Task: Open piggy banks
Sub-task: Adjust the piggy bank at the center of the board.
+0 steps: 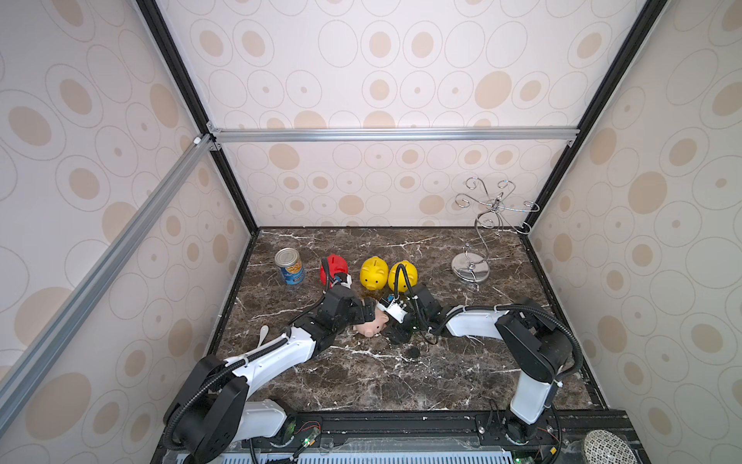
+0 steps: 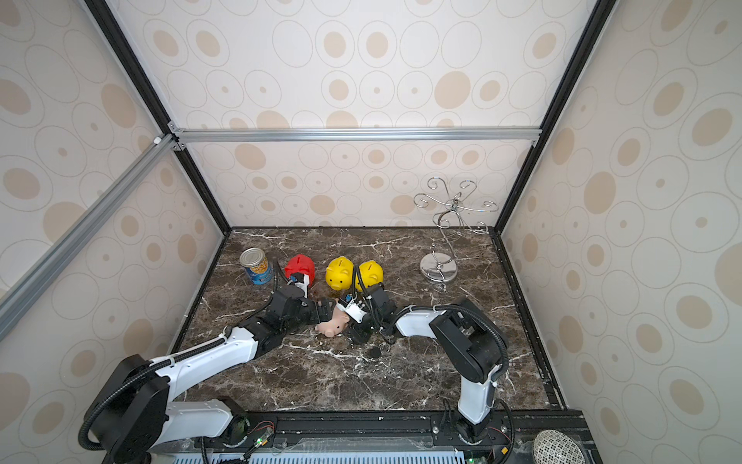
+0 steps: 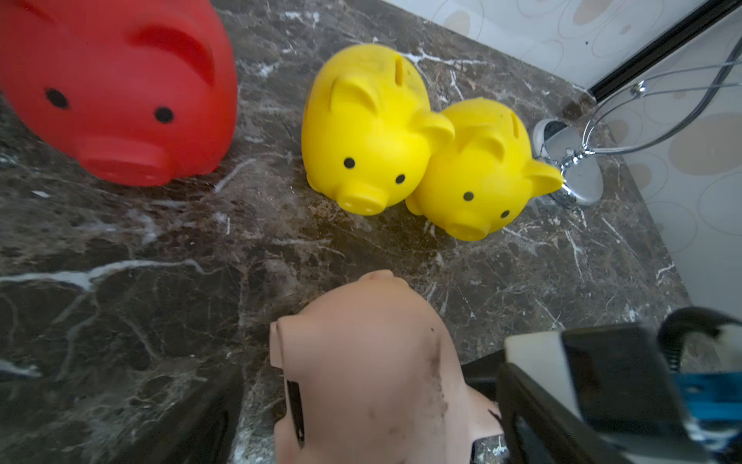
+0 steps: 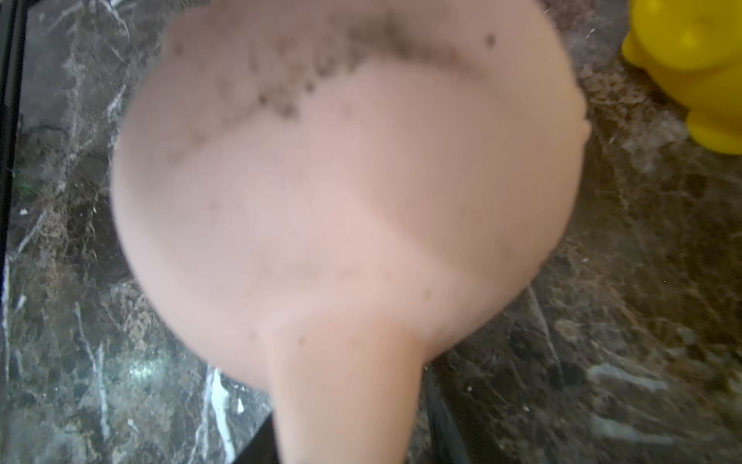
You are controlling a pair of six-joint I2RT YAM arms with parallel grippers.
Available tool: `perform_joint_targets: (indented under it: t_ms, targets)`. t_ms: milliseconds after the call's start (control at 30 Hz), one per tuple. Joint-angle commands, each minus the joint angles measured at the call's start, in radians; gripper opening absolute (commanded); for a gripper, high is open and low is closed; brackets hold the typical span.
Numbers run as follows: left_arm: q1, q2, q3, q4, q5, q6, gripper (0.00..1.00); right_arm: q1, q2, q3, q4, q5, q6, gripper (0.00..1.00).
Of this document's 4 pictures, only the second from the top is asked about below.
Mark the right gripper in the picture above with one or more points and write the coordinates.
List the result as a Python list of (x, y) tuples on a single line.
[(361, 324)]

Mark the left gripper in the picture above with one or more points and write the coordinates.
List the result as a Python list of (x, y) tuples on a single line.
[(319, 315)]

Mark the yellow piggy bank front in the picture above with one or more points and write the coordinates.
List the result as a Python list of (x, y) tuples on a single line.
[(370, 273)]

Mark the yellow piggy bank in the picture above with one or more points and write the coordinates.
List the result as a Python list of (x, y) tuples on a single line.
[(339, 274), (370, 273)]

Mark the pink piggy bank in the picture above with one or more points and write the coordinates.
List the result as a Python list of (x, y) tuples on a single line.
[(336, 325)]

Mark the red piggy bank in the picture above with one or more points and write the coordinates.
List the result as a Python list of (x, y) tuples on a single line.
[(301, 264)]

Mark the yellow piggy bank back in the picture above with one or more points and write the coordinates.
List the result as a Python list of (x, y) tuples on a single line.
[(339, 274)]

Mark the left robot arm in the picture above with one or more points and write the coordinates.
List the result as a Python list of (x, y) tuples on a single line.
[(138, 409)]

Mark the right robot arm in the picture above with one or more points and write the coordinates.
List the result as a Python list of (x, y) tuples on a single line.
[(476, 347)]

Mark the blue labelled tin can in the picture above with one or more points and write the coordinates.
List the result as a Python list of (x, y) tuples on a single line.
[(257, 266)]

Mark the perforated metal mesh dome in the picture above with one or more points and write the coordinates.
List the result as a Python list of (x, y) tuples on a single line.
[(554, 447)]

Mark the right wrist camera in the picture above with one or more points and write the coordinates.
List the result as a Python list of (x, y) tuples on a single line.
[(353, 309)]

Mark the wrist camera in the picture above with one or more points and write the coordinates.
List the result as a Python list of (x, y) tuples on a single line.
[(353, 309), (301, 281)]

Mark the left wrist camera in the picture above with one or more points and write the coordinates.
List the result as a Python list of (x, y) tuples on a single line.
[(301, 281)]

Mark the chrome wire hook stand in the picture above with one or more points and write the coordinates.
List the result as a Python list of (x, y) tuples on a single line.
[(439, 266)]

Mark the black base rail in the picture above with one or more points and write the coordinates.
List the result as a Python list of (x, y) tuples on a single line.
[(378, 437)]

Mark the horizontal aluminium rail back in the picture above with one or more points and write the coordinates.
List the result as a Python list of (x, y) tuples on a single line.
[(357, 134)]

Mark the diagonal aluminium rail left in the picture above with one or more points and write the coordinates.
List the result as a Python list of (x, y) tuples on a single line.
[(39, 278)]

